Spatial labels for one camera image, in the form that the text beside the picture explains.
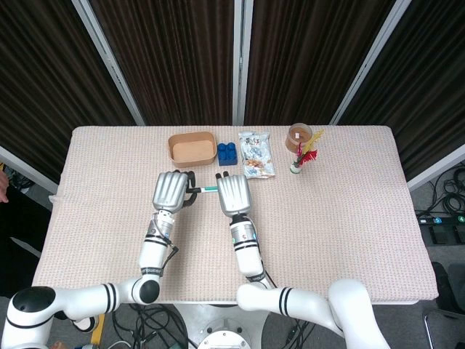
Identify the black metal chair frame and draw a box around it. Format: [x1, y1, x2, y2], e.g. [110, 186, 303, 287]
[423, 307, 465, 349]

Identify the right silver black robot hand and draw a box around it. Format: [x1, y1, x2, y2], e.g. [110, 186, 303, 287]
[215, 172, 254, 217]

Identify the dark fabric partition panel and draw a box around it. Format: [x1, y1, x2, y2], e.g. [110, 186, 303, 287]
[0, 0, 137, 185]
[89, 0, 235, 127]
[243, 0, 397, 127]
[337, 0, 465, 182]

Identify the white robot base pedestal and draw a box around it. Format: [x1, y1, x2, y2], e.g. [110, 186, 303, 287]
[170, 302, 278, 349]

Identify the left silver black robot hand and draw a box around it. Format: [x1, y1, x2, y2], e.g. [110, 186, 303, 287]
[151, 169, 200, 212]

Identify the black floor cable bundle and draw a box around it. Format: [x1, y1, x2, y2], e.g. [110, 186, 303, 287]
[416, 163, 465, 219]
[110, 303, 190, 349]

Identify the person in black clothing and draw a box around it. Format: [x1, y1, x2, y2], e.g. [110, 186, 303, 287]
[0, 169, 55, 300]

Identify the red yellow feather shuttlecock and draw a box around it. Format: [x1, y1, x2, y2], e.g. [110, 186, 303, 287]
[289, 129, 325, 175]

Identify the beige woven tablecloth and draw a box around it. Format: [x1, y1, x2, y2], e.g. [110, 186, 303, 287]
[31, 125, 440, 305]

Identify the grey metal partition post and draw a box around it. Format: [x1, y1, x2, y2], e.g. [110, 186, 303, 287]
[71, 0, 146, 127]
[329, 0, 413, 127]
[232, 0, 254, 127]

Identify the black power strip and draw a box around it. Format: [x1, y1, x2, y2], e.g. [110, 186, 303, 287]
[416, 213, 465, 227]

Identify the grey metal partition rail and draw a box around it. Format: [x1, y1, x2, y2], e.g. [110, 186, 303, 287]
[0, 145, 60, 194]
[406, 143, 465, 193]

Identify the silver snack packet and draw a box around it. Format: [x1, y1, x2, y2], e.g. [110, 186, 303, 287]
[238, 130, 276, 181]

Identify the brown cardboard tray box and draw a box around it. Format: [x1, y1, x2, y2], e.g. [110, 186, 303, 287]
[167, 131, 218, 169]

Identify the black cable with green light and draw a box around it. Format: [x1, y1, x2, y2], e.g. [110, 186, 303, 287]
[262, 312, 328, 349]

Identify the blue toy building block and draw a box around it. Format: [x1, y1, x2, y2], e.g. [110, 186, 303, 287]
[217, 142, 239, 167]

